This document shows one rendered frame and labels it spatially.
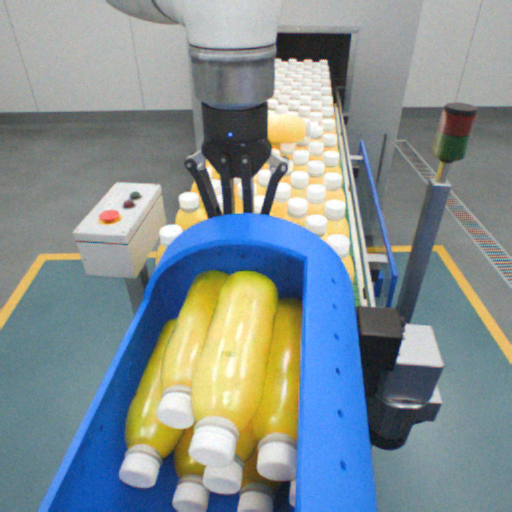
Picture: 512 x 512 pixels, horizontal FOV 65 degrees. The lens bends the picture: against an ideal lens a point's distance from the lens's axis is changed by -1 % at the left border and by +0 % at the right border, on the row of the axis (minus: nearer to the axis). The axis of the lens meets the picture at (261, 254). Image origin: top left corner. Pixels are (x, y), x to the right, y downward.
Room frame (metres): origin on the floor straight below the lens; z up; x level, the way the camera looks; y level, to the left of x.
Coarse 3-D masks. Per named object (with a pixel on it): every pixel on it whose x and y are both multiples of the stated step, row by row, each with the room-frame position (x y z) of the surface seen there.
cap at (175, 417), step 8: (168, 400) 0.25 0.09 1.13; (176, 400) 0.24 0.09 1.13; (184, 400) 0.25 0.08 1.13; (160, 408) 0.24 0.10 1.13; (168, 408) 0.24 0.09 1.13; (176, 408) 0.24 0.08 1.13; (184, 408) 0.24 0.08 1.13; (160, 416) 0.24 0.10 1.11; (168, 416) 0.24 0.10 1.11; (176, 416) 0.24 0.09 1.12; (184, 416) 0.24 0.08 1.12; (192, 416) 0.24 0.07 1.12; (168, 424) 0.24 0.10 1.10; (176, 424) 0.24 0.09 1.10; (184, 424) 0.24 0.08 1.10
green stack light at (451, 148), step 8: (440, 136) 0.80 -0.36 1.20; (448, 136) 0.79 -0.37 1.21; (456, 136) 0.78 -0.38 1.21; (464, 136) 0.78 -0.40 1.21; (440, 144) 0.79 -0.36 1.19; (448, 144) 0.78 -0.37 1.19; (456, 144) 0.78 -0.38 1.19; (464, 144) 0.78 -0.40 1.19; (432, 152) 0.81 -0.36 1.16; (440, 152) 0.79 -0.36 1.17; (448, 152) 0.78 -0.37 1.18; (456, 152) 0.78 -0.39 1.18; (464, 152) 0.79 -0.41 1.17; (448, 160) 0.78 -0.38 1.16; (456, 160) 0.78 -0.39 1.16
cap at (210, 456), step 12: (204, 432) 0.19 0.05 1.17; (216, 432) 0.19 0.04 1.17; (192, 444) 0.18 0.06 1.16; (204, 444) 0.18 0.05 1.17; (216, 444) 0.18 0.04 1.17; (228, 444) 0.18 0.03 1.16; (192, 456) 0.18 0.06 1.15; (204, 456) 0.18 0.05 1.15; (216, 456) 0.18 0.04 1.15; (228, 456) 0.17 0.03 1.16
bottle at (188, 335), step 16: (208, 272) 0.43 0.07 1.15; (224, 272) 0.44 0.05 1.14; (192, 288) 0.41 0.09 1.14; (208, 288) 0.40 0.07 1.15; (192, 304) 0.37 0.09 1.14; (208, 304) 0.37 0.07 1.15; (192, 320) 0.34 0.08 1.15; (208, 320) 0.34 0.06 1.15; (176, 336) 0.32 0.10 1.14; (192, 336) 0.32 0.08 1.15; (176, 352) 0.30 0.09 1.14; (192, 352) 0.29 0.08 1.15; (160, 368) 0.29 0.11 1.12; (176, 368) 0.28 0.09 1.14; (192, 368) 0.28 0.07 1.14; (176, 384) 0.27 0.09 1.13
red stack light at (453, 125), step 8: (440, 120) 0.82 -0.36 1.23; (448, 120) 0.79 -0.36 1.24; (456, 120) 0.78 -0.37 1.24; (464, 120) 0.78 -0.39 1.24; (472, 120) 0.78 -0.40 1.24; (440, 128) 0.80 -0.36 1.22; (448, 128) 0.79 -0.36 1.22; (456, 128) 0.78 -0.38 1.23; (464, 128) 0.78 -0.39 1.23; (472, 128) 0.79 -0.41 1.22
